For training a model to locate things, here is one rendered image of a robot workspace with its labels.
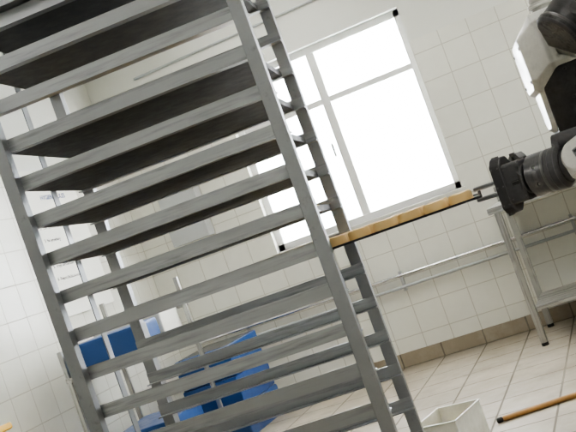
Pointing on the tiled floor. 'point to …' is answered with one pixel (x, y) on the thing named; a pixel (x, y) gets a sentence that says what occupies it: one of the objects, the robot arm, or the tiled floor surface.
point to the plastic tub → (457, 418)
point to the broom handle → (537, 407)
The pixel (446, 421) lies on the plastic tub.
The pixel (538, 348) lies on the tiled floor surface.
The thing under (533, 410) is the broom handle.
